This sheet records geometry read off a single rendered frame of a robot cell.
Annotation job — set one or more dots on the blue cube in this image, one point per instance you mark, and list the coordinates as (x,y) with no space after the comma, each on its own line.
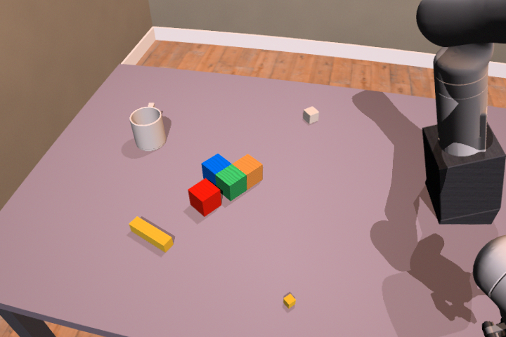
(212,166)

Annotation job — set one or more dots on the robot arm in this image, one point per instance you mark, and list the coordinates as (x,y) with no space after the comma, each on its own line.
(467,31)

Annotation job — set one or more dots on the green cube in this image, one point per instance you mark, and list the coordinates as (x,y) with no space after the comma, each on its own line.
(231,181)

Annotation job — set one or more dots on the grey cylinder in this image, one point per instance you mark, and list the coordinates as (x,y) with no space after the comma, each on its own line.
(148,137)

